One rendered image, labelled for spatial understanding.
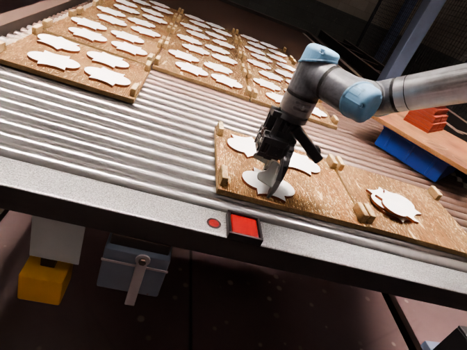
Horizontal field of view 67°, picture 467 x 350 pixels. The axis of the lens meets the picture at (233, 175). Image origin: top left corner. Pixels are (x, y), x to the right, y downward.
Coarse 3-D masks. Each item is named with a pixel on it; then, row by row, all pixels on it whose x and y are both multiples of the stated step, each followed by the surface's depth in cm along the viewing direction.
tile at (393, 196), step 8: (384, 192) 108; (384, 200) 104; (392, 200) 106; (400, 200) 108; (408, 200) 110; (392, 208) 101; (400, 208) 103; (408, 208) 105; (400, 216) 100; (408, 216) 101
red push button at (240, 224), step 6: (234, 216) 78; (240, 216) 78; (234, 222) 76; (240, 222) 76; (246, 222) 77; (252, 222) 78; (234, 228) 74; (240, 228) 75; (246, 228) 75; (252, 228) 76; (246, 234) 74; (252, 234) 75; (258, 234) 75
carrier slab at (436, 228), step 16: (352, 176) 117; (368, 176) 121; (384, 176) 127; (352, 192) 107; (400, 192) 120; (416, 192) 125; (416, 208) 113; (432, 208) 118; (368, 224) 94; (384, 224) 97; (400, 224) 100; (416, 224) 104; (432, 224) 108; (448, 224) 112; (416, 240) 97; (432, 240) 99; (448, 240) 102; (464, 240) 106; (464, 256) 101
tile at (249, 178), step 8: (248, 176) 91; (256, 176) 92; (248, 184) 88; (256, 184) 89; (264, 184) 91; (280, 184) 93; (288, 184) 95; (256, 192) 87; (264, 192) 87; (280, 192) 90; (288, 192) 91; (280, 200) 88
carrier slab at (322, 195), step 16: (224, 128) 113; (224, 144) 103; (224, 160) 95; (240, 160) 99; (256, 160) 102; (240, 176) 91; (288, 176) 101; (304, 176) 104; (320, 176) 108; (336, 176) 112; (224, 192) 84; (240, 192) 85; (304, 192) 96; (320, 192) 99; (336, 192) 103; (288, 208) 88; (304, 208) 89; (320, 208) 92; (336, 208) 95; (352, 224) 92
